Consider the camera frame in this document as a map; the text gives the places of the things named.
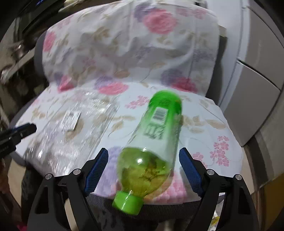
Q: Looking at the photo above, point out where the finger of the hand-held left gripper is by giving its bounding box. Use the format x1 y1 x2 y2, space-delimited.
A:
12 123 37 140

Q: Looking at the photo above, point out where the floral fabric covered chair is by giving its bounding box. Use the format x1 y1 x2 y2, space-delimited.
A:
17 0 244 205

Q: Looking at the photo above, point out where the grey office chair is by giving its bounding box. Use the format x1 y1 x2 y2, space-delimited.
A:
10 24 244 225

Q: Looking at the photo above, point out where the clear plastic bag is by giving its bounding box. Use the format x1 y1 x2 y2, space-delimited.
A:
24 92 121 176

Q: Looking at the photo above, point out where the green plastic bottle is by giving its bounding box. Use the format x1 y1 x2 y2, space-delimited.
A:
111 90 183 215

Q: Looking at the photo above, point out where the white refrigerator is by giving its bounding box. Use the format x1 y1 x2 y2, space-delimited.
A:
219 0 284 147

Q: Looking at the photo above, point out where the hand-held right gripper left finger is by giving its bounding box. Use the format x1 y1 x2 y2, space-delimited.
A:
28 148 109 231

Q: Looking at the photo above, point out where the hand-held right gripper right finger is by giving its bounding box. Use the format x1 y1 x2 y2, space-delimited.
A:
179 147 260 231

